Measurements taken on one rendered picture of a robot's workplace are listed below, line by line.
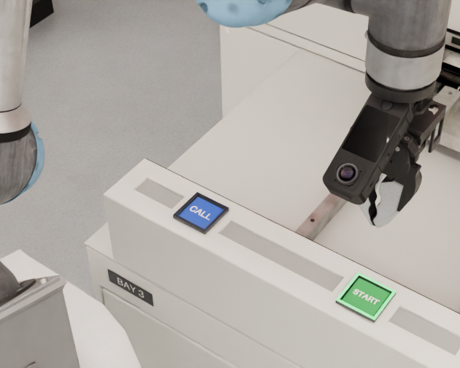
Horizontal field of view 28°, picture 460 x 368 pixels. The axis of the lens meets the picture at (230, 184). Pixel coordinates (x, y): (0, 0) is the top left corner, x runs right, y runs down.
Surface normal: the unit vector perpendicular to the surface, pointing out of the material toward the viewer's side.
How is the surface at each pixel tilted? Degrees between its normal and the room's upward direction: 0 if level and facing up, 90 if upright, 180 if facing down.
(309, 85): 0
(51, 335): 90
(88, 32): 0
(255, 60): 90
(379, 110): 30
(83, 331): 0
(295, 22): 90
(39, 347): 90
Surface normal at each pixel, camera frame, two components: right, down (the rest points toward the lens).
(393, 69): -0.40, 0.63
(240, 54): -0.59, 0.57
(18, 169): 0.89, 0.33
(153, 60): -0.02, -0.72
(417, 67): 0.15, 0.68
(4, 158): 0.60, 0.46
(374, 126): -0.33, -0.35
